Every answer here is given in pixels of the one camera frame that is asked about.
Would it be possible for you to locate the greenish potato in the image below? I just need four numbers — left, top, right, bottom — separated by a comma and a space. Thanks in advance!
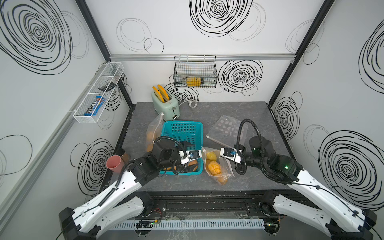
206, 152, 217, 161

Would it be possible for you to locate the clear zipper bag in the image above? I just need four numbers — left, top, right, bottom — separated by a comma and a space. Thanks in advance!
146, 112, 164, 152

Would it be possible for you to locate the potato edge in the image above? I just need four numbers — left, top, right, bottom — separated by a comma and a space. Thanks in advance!
208, 161, 222, 176

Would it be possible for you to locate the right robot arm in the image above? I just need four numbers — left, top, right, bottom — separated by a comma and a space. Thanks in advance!
230, 136, 377, 240

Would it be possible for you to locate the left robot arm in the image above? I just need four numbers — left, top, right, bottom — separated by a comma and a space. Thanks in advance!
59, 152, 163, 240

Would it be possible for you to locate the teal plastic basket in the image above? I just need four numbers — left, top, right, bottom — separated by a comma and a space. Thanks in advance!
158, 120, 205, 175

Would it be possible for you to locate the brown jar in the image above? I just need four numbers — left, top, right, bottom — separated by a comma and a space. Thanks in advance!
120, 149, 131, 164

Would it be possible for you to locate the mint green toaster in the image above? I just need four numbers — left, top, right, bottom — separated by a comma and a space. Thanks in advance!
151, 90, 180, 121

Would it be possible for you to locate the pink cup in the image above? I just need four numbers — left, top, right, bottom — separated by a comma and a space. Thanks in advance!
106, 155, 125, 173

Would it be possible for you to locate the right toast slice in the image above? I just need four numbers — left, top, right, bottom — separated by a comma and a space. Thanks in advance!
158, 85, 171, 102

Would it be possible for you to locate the toast slice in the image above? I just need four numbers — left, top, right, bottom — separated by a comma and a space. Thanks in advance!
153, 86, 165, 103
158, 85, 171, 102

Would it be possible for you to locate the left toast slice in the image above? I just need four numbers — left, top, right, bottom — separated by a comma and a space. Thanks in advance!
153, 86, 165, 103

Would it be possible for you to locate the yellow bottle in basket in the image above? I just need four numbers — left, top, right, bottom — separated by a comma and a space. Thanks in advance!
186, 77, 204, 87

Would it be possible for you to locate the blue candy packet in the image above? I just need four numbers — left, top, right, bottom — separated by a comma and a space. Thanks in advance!
84, 96, 105, 116

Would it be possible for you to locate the black remote control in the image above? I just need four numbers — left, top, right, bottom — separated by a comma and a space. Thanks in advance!
99, 82, 117, 93

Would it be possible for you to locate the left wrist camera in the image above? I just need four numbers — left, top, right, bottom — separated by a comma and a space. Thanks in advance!
179, 150, 202, 165

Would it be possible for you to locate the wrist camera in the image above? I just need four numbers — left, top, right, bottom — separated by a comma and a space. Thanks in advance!
179, 150, 202, 165
220, 148, 245, 164

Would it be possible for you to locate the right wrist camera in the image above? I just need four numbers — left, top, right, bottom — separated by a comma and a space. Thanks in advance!
220, 148, 245, 164

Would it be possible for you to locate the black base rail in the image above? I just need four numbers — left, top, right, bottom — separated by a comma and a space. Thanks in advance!
130, 190, 268, 217

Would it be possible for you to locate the white toaster cable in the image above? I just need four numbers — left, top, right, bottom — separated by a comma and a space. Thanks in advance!
179, 99, 199, 109

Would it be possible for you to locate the white slotted cable duct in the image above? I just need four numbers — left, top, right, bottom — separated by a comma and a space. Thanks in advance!
111, 219, 265, 231

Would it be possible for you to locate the black wire wall basket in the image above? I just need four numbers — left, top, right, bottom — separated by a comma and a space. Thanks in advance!
173, 60, 218, 89

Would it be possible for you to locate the white wire wall shelf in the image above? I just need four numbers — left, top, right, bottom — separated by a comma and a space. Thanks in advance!
73, 62, 124, 124

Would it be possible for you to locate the aluminium wall rail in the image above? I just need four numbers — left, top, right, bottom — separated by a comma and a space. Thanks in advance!
110, 53, 296, 62

